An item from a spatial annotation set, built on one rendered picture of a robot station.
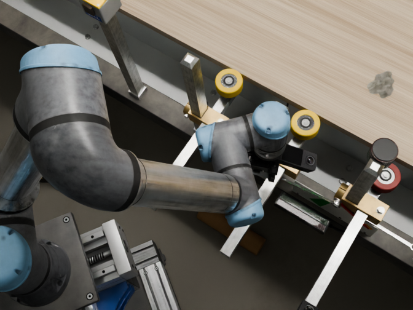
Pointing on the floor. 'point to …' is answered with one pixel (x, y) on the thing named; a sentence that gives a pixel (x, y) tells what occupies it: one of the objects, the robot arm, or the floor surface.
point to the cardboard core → (254, 243)
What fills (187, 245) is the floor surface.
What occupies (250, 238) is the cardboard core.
